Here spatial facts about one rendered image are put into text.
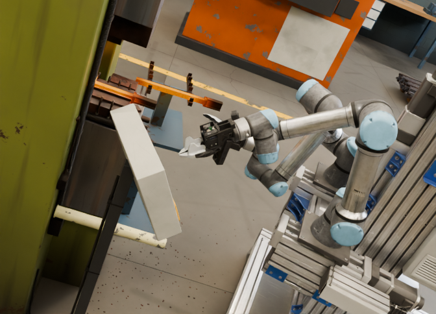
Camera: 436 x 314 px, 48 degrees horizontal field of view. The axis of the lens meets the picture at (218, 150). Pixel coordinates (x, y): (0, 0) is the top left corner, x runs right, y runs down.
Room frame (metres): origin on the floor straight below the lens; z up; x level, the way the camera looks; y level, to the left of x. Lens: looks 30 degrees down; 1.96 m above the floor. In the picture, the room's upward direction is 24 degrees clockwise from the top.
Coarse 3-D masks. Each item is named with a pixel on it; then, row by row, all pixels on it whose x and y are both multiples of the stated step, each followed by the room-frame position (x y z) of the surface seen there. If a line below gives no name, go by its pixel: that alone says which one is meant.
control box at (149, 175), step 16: (112, 112) 1.34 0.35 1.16; (128, 112) 1.34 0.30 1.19; (128, 128) 1.27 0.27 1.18; (144, 128) 1.27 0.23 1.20; (128, 144) 1.21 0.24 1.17; (144, 144) 1.21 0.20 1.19; (128, 160) 1.16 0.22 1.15; (144, 160) 1.15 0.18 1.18; (160, 160) 1.17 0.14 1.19; (144, 176) 1.09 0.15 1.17; (160, 176) 1.11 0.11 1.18; (144, 192) 1.09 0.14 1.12; (160, 192) 1.12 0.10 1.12; (160, 208) 1.13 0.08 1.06; (160, 224) 1.15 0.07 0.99; (176, 224) 1.18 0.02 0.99; (160, 240) 1.16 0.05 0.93
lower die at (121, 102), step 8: (96, 80) 1.82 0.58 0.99; (104, 80) 1.85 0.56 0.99; (96, 88) 1.75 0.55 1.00; (120, 88) 1.84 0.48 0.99; (96, 96) 1.70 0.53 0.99; (104, 96) 1.73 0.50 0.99; (112, 96) 1.76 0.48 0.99; (120, 96) 1.77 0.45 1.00; (96, 104) 1.66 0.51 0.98; (104, 104) 1.69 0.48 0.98; (120, 104) 1.72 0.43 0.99; (128, 104) 1.75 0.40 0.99; (104, 112) 1.67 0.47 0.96
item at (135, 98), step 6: (96, 84) 1.76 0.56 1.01; (102, 84) 1.78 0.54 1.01; (108, 90) 1.77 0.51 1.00; (114, 90) 1.78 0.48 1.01; (120, 90) 1.80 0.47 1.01; (126, 96) 1.78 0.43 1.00; (132, 96) 1.78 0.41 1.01; (138, 96) 1.81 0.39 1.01; (132, 102) 1.78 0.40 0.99; (138, 102) 1.80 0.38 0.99; (144, 102) 1.81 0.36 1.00; (150, 102) 1.80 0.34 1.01; (156, 102) 1.83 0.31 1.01; (150, 108) 1.81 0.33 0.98
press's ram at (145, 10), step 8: (120, 0) 1.61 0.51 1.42; (128, 0) 1.61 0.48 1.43; (136, 0) 1.62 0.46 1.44; (144, 0) 1.62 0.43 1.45; (152, 0) 1.63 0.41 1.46; (160, 0) 1.63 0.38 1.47; (120, 8) 1.61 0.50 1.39; (128, 8) 1.61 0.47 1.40; (136, 8) 1.62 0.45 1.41; (144, 8) 1.62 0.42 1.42; (152, 8) 1.63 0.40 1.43; (160, 8) 1.81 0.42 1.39; (120, 16) 1.61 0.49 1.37; (128, 16) 1.62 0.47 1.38; (136, 16) 1.62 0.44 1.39; (144, 16) 1.63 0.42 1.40; (152, 16) 1.63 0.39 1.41; (144, 24) 1.63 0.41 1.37; (152, 24) 1.63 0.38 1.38
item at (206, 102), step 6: (138, 78) 2.13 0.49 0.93; (144, 84) 2.13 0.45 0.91; (150, 84) 2.14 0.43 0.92; (156, 84) 2.15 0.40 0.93; (162, 90) 2.15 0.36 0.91; (168, 90) 2.16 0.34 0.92; (174, 90) 2.17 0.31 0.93; (180, 96) 2.18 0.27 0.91; (186, 96) 2.19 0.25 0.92; (192, 96) 2.20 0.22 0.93; (198, 96) 2.23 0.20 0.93; (198, 102) 2.20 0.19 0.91; (204, 102) 2.20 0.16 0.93; (210, 102) 2.23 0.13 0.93; (216, 102) 2.23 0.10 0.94; (222, 102) 2.26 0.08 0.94; (210, 108) 2.22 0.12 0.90; (216, 108) 2.24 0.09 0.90
